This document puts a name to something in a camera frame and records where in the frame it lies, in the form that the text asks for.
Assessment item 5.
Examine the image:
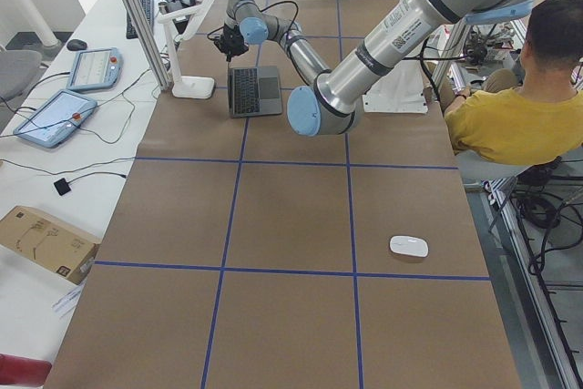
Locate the person in yellow shirt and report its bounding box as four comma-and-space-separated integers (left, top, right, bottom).
441, 0, 582, 166

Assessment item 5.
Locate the black keyboard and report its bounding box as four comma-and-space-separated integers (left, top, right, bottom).
126, 0, 156, 40

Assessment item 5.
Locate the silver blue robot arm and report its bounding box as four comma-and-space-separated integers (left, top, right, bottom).
212, 0, 534, 137

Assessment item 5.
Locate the small black square device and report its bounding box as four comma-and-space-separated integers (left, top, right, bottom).
53, 178, 71, 196

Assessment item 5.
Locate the upper blue teach pendant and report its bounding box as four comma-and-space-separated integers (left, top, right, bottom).
66, 47, 123, 92

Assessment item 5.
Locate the white desk lamp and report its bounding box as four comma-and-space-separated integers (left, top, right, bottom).
157, 0, 215, 99

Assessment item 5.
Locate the grey laptop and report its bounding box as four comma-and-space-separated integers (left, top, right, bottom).
227, 66, 282, 118

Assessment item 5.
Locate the white computer mouse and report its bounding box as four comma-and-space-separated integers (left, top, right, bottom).
389, 235, 429, 258

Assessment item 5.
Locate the aluminium frame post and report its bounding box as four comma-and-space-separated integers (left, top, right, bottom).
122, 0, 170, 91

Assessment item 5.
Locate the lower blue teach pendant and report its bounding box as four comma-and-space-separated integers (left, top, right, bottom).
13, 89, 97, 148

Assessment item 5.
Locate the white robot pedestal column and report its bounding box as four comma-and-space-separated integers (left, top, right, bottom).
363, 20, 455, 114

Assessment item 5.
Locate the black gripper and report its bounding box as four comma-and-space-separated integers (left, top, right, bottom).
214, 26, 249, 62

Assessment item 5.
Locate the grey office chair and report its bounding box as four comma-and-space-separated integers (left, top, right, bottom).
1, 50, 42, 100

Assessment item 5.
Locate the red object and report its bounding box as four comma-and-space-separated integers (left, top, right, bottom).
1, 354, 52, 387

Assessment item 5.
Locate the brown cardboard box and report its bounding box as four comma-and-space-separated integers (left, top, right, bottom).
1, 206, 100, 285

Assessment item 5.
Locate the black computer mouse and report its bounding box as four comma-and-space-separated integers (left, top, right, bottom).
66, 39, 87, 51

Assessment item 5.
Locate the brown paper table cover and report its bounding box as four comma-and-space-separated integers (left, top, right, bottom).
45, 0, 523, 389

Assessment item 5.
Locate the blue teach pendant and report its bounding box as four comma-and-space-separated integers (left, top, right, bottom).
13, 89, 97, 148
66, 47, 123, 92

